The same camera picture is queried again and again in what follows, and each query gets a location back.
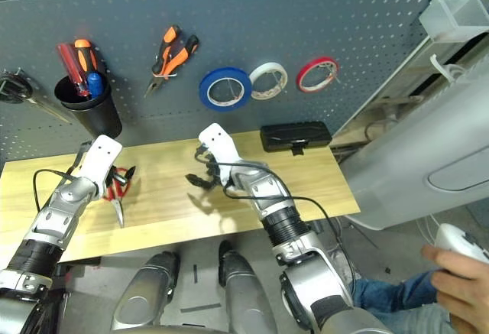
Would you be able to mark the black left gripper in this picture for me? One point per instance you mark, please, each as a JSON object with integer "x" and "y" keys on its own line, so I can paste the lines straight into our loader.
{"x": 118, "y": 181}

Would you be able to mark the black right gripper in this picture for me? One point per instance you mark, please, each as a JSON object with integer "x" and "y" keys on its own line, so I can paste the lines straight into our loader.
{"x": 213, "y": 171}

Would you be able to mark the blue tape roll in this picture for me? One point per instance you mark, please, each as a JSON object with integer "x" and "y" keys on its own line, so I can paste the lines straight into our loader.
{"x": 204, "y": 93}

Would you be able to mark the orange black pliers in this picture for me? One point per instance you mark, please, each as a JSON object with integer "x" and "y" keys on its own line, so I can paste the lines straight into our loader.
{"x": 166, "y": 47}

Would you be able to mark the white hand controller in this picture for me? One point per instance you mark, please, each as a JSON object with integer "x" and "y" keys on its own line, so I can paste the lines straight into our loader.
{"x": 454, "y": 238}

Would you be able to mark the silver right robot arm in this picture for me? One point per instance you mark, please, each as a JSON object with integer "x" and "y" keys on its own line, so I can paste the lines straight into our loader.
{"x": 267, "y": 192}

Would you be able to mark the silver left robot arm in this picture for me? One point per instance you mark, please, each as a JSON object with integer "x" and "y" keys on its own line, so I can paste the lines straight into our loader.
{"x": 57, "y": 211}

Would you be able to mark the double prong pegboard hook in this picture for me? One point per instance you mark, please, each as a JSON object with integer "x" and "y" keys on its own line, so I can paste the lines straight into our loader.
{"x": 230, "y": 88}

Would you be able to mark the dark grey metal pegboard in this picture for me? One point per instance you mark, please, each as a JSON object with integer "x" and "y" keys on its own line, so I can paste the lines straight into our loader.
{"x": 267, "y": 13}

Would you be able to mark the person's bare hand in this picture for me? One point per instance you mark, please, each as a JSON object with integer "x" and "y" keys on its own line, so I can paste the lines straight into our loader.
{"x": 458, "y": 284}

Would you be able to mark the black plastic cup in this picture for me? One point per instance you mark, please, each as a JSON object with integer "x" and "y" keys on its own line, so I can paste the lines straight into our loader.
{"x": 99, "y": 120}

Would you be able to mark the black plastic tool case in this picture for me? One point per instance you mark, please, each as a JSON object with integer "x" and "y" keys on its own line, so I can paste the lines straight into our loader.
{"x": 290, "y": 135}

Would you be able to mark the silver right robot leg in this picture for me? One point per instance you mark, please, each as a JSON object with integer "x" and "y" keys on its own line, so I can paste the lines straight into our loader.
{"x": 244, "y": 296}

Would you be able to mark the silver robot leg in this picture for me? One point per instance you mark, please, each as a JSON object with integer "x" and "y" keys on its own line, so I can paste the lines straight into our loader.
{"x": 244, "y": 296}
{"x": 141, "y": 299}

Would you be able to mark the silver left robot leg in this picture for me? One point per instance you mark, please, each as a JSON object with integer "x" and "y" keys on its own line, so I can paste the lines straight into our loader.
{"x": 141, "y": 299}

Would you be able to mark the white tape roll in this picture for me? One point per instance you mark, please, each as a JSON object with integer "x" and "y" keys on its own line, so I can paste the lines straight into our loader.
{"x": 267, "y": 65}

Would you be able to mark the red tape roll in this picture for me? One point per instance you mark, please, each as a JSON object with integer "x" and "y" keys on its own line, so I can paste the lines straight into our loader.
{"x": 300, "y": 80}

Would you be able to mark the large grey white cabinet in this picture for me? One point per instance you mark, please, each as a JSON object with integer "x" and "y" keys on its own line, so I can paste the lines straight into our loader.
{"x": 401, "y": 177}

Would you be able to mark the blue jeans leg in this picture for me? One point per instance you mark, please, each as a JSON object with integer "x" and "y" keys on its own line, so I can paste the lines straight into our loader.
{"x": 389, "y": 296}

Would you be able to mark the translucent white plastic bin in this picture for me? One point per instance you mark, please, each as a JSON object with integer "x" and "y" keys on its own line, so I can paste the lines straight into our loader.
{"x": 447, "y": 20}

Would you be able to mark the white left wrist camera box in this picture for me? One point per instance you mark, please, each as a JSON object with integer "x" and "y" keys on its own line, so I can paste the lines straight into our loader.
{"x": 99, "y": 162}

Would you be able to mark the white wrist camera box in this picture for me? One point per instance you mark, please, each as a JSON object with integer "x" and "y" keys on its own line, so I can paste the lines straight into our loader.
{"x": 99, "y": 162}
{"x": 219, "y": 146}

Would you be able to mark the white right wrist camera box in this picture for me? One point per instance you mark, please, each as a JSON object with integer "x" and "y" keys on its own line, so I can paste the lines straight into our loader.
{"x": 219, "y": 146}

